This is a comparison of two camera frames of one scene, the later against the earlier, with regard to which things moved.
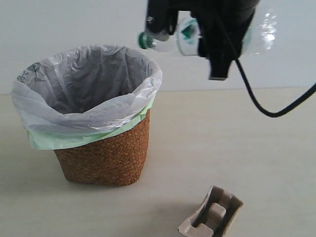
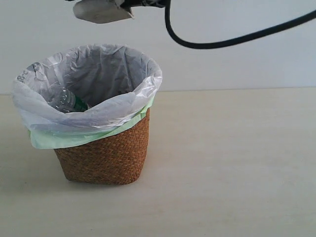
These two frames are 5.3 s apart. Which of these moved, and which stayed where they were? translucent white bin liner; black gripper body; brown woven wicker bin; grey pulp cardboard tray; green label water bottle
Moved: green label water bottle; grey pulp cardboard tray; black gripper body
Stayed: brown woven wicker bin; translucent white bin liner
